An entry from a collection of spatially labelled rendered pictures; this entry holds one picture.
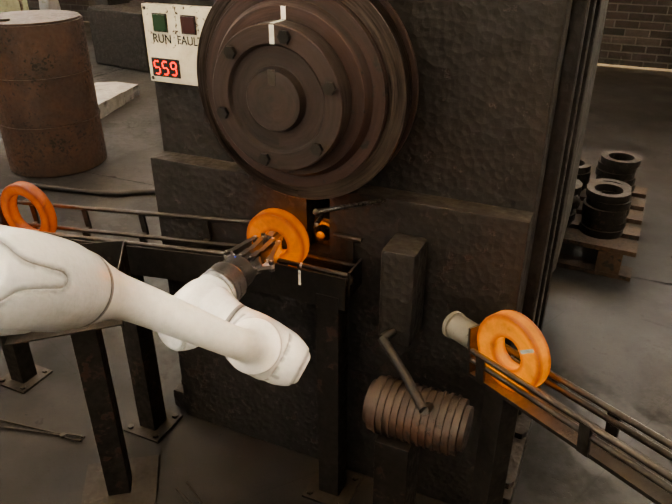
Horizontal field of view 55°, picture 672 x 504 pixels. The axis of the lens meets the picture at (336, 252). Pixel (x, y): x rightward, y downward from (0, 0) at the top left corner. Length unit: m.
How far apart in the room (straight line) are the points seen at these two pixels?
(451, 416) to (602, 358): 1.25
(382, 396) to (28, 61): 3.13
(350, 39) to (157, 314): 0.60
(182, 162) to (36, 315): 1.01
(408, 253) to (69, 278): 0.79
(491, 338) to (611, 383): 1.21
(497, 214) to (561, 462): 0.94
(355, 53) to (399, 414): 0.73
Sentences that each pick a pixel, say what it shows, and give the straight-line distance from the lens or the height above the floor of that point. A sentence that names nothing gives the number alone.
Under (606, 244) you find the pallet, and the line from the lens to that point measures 3.04.
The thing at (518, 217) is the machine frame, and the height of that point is 0.87.
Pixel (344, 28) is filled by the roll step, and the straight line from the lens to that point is 1.24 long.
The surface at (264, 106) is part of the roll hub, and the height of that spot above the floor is 1.10.
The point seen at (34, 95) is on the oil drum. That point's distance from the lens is 4.11.
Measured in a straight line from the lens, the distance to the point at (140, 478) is 2.02.
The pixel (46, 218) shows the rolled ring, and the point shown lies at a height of 0.66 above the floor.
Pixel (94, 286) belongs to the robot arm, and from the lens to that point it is 0.79.
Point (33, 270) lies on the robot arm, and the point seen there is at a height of 1.12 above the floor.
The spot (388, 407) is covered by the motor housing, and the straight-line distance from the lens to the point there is 1.40.
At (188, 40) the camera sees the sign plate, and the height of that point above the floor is 1.17.
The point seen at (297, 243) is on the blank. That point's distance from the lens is 1.48.
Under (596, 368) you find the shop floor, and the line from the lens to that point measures 2.49.
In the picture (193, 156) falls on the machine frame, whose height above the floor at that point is 0.87.
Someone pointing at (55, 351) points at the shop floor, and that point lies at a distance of 2.61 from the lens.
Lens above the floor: 1.44
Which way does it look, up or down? 28 degrees down
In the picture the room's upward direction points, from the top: straight up
